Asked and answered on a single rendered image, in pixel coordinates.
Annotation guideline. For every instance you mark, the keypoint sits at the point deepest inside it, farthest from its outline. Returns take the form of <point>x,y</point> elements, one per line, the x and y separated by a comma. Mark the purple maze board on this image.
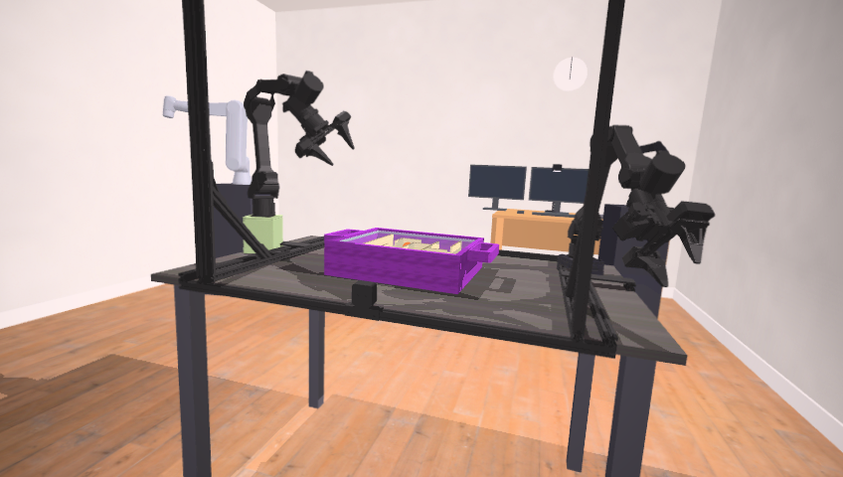
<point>437,262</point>

